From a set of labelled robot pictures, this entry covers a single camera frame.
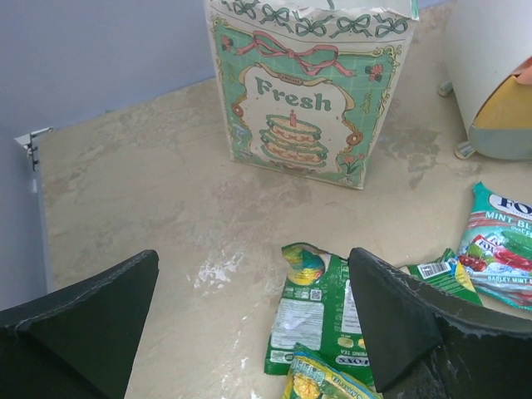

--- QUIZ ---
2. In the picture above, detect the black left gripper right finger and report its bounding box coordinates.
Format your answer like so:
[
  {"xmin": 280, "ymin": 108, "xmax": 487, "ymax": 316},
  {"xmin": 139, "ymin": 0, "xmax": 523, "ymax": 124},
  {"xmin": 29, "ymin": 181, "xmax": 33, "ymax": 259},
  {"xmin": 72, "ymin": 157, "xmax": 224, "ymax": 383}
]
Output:
[{"xmin": 348, "ymin": 248, "xmax": 531, "ymax": 398}]

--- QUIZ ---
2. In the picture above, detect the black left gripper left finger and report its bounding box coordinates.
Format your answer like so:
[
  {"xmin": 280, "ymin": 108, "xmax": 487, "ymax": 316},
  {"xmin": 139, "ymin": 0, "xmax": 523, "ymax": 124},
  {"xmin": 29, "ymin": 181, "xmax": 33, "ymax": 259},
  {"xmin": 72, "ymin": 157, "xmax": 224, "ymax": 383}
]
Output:
[{"xmin": 1, "ymin": 249, "xmax": 159, "ymax": 398}]

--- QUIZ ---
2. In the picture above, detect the teal mint blossom Fox's packet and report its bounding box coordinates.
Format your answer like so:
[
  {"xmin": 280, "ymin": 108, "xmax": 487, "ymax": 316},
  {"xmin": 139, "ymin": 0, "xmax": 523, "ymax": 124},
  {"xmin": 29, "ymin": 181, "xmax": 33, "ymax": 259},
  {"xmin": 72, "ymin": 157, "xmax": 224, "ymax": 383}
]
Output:
[{"xmin": 457, "ymin": 182, "xmax": 531, "ymax": 311}]

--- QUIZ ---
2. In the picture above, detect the cream round drawer cabinet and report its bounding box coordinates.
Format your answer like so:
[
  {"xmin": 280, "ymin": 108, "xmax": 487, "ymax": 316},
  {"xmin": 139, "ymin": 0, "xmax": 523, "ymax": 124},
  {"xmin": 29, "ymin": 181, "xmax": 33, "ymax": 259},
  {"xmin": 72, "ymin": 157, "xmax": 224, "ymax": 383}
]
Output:
[{"xmin": 438, "ymin": 1, "xmax": 531, "ymax": 160}]

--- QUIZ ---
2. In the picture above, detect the green spring tea Fox's packet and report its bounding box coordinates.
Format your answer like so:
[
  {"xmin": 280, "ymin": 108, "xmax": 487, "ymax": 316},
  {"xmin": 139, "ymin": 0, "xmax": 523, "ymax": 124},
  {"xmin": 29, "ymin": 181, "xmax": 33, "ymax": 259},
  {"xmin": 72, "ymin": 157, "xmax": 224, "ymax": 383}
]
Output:
[{"xmin": 282, "ymin": 343, "xmax": 382, "ymax": 399}]

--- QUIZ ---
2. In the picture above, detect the green cake paper bag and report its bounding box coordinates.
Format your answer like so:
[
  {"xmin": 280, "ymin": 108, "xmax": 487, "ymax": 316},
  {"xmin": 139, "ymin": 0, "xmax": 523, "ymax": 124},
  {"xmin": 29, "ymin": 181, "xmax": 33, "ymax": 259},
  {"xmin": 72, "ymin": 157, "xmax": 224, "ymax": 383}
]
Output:
[{"xmin": 204, "ymin": 0, "xmax": 419, "ymax": 190}]

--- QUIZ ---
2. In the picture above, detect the green Fox's back-side packet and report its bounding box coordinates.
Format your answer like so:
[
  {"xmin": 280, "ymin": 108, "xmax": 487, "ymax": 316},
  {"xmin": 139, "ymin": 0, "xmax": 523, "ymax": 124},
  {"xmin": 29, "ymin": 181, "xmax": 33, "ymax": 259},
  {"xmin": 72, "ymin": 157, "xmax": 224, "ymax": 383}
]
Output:
[{"xmin": 264, "ymin": 243, "xmax": 373, "ymax": 386}]

